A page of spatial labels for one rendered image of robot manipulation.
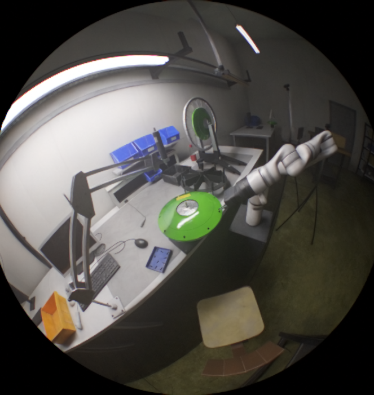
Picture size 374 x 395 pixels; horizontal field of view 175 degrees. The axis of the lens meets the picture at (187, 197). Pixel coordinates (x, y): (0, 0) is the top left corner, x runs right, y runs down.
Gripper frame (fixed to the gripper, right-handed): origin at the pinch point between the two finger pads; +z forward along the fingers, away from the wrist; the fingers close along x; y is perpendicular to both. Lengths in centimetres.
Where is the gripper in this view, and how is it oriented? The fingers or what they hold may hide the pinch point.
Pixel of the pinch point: (219, 209)
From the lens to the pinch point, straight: 52.8
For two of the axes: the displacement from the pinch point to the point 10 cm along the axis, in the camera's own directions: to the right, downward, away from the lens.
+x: -2.8, 6.5, -7.1
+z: -6.2, 4.5, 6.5
